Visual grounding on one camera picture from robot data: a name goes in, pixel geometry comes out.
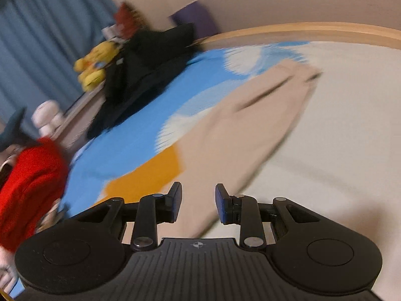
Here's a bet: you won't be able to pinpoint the red folded blanket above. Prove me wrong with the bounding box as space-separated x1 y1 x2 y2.
0 136 70 254

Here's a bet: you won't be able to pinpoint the purple box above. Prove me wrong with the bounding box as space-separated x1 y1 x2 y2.
170 2 219 36

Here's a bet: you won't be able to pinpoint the black clothes pile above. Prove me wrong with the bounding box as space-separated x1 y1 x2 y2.
87 23 205 139

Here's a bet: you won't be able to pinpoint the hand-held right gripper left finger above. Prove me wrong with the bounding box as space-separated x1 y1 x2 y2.
71 182 183 252

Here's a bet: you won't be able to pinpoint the beige pants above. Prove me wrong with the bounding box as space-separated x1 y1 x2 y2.
155 59 323 239

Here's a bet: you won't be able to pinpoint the blue printed bed sheet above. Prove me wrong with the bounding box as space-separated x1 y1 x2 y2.
13 40 401 298

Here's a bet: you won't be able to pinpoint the dark teal shark plush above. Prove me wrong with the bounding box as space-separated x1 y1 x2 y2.
0 107 29 152

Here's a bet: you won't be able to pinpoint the yellow plush toy blue detail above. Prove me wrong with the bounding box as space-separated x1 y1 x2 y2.
73 41 122 72

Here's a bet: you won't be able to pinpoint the small white box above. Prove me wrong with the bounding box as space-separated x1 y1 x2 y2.
102 25 121 41

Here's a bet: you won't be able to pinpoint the wooden bed frame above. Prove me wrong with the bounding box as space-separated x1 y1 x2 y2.
189 22 401 51

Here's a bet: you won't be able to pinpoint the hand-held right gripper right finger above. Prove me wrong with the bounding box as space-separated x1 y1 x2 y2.
215 183 328 251

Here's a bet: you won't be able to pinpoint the dark red cushion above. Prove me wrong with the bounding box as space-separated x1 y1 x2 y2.
113 2 148 39

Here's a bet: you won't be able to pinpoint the blue curtain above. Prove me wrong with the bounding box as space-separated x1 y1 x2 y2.
0 0 126 124

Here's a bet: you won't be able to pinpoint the white plush toy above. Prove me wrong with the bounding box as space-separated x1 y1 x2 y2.
31 100 65 136

